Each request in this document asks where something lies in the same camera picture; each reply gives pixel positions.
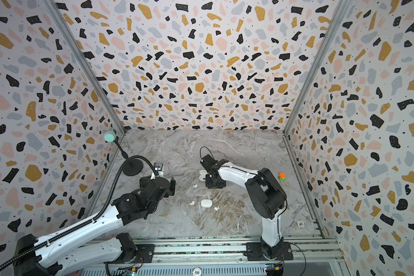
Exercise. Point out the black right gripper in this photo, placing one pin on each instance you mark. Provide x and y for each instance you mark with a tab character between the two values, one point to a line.
214	179

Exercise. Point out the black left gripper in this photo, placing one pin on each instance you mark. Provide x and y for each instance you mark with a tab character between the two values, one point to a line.
172	191

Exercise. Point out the white earbud charging case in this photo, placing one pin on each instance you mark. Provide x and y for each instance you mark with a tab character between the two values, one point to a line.
203	174

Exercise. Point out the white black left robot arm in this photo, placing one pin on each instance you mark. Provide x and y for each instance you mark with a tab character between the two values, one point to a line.
67	251

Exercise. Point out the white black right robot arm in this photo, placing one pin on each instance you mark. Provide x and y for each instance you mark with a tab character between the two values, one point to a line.
266	194

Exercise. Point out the black stand with green ball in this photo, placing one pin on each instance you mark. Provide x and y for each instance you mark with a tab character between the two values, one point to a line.
135	166

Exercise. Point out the orange green small cube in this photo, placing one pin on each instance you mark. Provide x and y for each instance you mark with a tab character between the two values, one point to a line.
282	177

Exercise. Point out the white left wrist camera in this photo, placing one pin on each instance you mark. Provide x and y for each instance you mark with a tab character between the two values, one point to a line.
158	170

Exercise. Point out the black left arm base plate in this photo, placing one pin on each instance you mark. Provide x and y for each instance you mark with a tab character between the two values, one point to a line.
139	254

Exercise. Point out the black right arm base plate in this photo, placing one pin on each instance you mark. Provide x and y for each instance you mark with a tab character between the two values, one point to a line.
260	251

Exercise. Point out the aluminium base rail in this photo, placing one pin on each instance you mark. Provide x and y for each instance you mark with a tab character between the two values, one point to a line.
305	255

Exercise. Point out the aluminium corner frame post left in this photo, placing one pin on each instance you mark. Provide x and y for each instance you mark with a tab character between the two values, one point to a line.
68	37

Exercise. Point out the aluminium corner frame post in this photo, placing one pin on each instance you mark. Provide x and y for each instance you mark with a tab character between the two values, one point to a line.
68	37
338	17

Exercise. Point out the aluminium corner frame post right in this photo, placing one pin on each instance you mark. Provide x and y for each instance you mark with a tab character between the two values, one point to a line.
338	17

